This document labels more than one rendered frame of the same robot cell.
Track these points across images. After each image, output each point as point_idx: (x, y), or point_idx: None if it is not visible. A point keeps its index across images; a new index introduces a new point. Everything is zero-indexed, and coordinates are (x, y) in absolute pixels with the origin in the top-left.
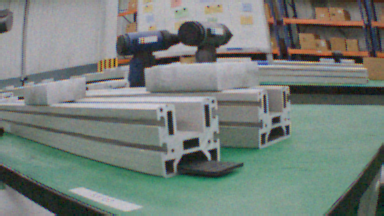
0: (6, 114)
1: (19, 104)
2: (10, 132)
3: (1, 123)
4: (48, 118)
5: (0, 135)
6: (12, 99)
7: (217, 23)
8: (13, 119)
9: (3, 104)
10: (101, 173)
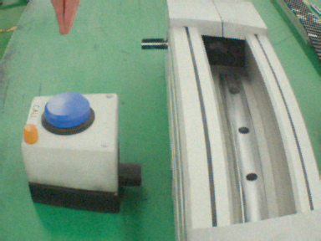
0: (174, 122)
1: (189, 215)
2: (172, 198)
3: (169, 103)
4: None
5: (106, 211)
6: (245, 28)
7: None
8: (177, 198)
9: (175, 65)
10: None
